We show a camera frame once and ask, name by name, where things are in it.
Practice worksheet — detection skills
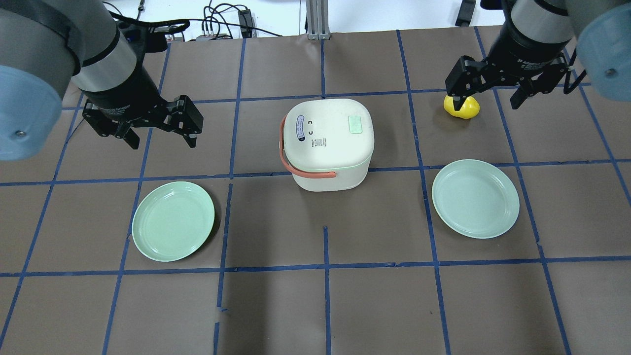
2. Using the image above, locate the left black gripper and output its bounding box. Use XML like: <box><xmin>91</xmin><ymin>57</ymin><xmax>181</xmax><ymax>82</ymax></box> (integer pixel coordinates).
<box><xmin>82</xmin><ymin>67</ymin><xmax>204</xmax><ymax>150</ymax></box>

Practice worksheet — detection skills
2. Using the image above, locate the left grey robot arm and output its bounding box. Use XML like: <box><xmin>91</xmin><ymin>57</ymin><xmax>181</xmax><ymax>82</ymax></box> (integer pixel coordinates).
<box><xmin>0</xmin><ymin>0</ymin><xmax>203</xmax><ymax>160</ymax></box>

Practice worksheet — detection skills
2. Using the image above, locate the right green plate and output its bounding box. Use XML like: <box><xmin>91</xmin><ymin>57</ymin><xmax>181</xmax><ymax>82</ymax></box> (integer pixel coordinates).
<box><xmin>432</xmin><ymin>159</ymin><xmax>520</xmax><ymax>240</ymax></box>

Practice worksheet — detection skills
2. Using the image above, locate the black power adapter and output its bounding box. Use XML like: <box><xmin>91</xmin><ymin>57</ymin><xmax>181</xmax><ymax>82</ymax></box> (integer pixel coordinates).
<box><xmin>238</xmin><ymin>9</ymin><xmax>254</xmax><ymax>38</ymax></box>

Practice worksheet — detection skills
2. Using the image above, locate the left green plate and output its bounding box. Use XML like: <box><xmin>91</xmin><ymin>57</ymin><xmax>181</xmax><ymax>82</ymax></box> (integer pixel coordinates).
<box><xmin>131</xmin><ymin>181</ymin><xmax>215</xmax><ymax>262</ymax></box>

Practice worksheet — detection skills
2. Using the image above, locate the white rice cooker orange handle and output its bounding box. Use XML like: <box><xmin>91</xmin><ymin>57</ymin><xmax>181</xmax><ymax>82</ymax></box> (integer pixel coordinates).
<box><xmin>280</xmin><ymin>98</ymin><xmax>375</xmax><ymax>192</ymax></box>

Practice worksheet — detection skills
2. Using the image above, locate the aluminium frame post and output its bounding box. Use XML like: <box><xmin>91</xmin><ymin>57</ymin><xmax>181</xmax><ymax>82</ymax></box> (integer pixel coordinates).
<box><xmin>306</xmin><ymin>0</ymin><xmax>331</xmax><ymax>40</ymax></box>

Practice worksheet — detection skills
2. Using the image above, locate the black object top right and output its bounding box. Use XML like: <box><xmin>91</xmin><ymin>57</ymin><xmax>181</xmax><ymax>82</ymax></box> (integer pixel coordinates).
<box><xmin>455</xmin><ymin>0</ymin><xmax>477</xmax><ymax>27</ymax></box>

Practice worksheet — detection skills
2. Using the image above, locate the black cables bundle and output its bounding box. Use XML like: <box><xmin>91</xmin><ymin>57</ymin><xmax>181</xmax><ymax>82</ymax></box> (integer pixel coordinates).
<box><xmin>104</xmin><ymin>0</ymin><xmax>282</xmax><ymax>42</ymax></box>

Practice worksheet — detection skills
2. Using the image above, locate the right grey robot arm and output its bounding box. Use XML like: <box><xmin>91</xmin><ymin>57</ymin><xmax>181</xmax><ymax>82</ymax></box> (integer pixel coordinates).
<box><xmin>445</xmin><ymin>0</ymin><xmax>631</xmax><ymax>111</ymax></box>

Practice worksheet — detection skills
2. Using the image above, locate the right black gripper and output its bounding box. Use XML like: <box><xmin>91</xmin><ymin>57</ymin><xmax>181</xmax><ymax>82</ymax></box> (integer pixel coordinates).
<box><xmin>445</xmin><ymin>22</ymin><xmax>568</xmax><ymax>111</ymax></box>

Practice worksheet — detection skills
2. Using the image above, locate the yellow lemon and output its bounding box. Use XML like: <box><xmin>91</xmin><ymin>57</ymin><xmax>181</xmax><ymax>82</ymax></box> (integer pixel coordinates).
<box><xmin>443</xmin><ymin>95</ymin><xmax>480</xmax><ymax>119</ymax></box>

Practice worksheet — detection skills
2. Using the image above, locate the green plate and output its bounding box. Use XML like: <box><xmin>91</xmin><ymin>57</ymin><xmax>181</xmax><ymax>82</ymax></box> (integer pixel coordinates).
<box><xmin>131</xmin><ymin>181</ymin><xmax>215</xmax><ymax>262</ymax></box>
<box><xmin>432</xmin><ymin>159</ymin><xmax>520</xmax><ymax>240</ymax></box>

